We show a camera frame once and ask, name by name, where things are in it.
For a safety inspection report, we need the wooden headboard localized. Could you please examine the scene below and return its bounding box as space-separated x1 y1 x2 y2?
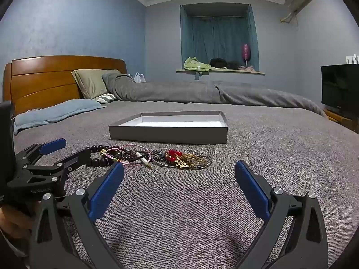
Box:
3 55 127 116

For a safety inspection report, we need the light blue blanket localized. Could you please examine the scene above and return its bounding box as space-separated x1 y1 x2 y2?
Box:
13 99 107 135

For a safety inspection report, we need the wooden television stand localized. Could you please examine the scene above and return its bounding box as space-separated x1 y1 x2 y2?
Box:
324 109 359 134

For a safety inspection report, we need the grey duvet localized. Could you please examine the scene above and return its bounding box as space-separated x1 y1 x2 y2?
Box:
102 73 327 117

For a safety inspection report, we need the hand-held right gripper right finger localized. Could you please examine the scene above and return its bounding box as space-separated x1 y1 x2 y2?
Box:
234 160 328 269

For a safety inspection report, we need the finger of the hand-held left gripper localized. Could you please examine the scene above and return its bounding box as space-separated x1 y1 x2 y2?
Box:
15 138 67 169
53 148 94 175

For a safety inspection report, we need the black bag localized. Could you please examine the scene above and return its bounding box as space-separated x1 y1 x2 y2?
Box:
209 58 228 69

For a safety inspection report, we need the black television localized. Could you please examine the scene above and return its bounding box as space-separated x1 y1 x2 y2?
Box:
321 64 359 116

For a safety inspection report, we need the green cloth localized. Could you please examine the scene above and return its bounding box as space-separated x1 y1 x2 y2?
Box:
183 57 212 80

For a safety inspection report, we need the small garnet bead bracelet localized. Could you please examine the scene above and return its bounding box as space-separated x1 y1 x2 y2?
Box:
99 148 150 165

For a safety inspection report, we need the striped pillow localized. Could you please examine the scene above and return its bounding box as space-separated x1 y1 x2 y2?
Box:
92 93 117 104

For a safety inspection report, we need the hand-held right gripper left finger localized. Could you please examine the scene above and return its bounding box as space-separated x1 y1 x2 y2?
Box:
29 162 125 269

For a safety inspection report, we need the wooden window sill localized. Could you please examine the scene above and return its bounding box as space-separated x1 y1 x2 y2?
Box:
176 67 265 76

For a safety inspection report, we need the red bead gold brooch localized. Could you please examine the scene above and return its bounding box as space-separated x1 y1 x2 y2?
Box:
167 149 198 170

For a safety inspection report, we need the white gold hair clip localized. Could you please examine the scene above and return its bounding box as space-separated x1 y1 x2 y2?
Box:
136 152 153 170

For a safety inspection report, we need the air conditioner pipe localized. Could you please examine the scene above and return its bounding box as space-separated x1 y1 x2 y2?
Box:
280 11 299 25

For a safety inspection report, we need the thin silver bangle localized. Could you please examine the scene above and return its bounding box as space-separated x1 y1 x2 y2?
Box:
151 153 180 169

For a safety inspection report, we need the teal curtain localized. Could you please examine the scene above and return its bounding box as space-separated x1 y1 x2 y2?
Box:
179 4 259 71

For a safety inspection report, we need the shallow grey cardboard box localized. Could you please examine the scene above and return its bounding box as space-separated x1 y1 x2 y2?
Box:
108 111 228 145

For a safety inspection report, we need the person's left hand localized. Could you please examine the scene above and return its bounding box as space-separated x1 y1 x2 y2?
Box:
0 202 42 239

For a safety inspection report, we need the large dark bead bracelet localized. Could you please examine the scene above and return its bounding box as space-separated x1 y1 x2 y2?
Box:
84 145 119 168

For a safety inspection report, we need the pink cord bracelet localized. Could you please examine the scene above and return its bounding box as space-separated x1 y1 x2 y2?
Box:
99 145 152 165

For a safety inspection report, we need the olive green pillow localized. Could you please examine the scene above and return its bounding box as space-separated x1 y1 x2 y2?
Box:
71 69 123 100

